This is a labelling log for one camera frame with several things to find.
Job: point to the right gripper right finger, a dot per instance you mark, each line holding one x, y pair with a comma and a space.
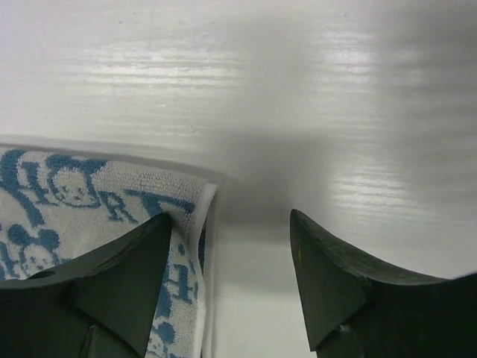
357, 305

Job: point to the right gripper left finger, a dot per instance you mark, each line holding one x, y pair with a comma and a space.
100, 304

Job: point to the blue white patterned towel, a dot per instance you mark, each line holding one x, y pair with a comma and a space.
55, 207

